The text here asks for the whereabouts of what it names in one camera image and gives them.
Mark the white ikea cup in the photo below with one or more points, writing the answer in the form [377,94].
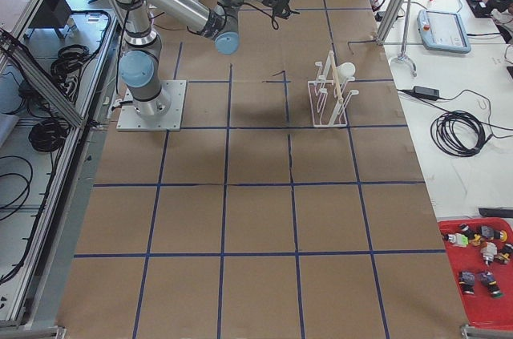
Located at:
[346,72]

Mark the teach pendant tablet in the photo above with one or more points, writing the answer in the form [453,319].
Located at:
[443,31]

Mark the black power adapter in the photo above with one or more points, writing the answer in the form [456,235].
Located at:
[426,93]

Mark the red parts tray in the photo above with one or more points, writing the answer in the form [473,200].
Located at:
[480,254]

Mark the white wire cup rack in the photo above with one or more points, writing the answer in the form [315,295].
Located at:
[328,96]

